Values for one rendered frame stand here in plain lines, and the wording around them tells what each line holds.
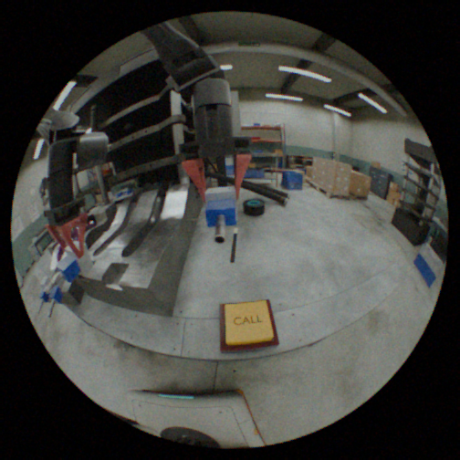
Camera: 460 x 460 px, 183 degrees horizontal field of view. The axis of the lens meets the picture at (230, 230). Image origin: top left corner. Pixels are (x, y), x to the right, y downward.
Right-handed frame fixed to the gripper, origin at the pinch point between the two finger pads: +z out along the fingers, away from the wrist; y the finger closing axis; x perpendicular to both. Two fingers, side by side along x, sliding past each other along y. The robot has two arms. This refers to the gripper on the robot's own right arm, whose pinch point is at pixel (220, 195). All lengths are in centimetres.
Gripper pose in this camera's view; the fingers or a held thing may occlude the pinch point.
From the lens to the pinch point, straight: 24.0
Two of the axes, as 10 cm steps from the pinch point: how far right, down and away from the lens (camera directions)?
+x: 0.3, 4.9, -8.7
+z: 0.7, 8.7, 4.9
